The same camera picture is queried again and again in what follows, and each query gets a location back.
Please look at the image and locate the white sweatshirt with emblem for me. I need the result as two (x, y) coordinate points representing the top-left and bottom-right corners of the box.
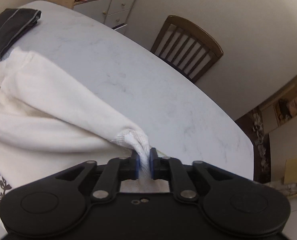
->
(0, 48), (169, 201)

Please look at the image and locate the wooden slatted chair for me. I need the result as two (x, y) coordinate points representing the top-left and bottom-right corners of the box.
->
(150, 15), (224, 84)

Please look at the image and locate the white drawer cabinet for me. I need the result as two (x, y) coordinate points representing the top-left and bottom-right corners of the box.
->
(44, 0), (135, 35)

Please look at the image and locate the black folded garment bag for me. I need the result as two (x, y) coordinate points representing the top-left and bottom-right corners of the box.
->
(0, 8), (42, 61)

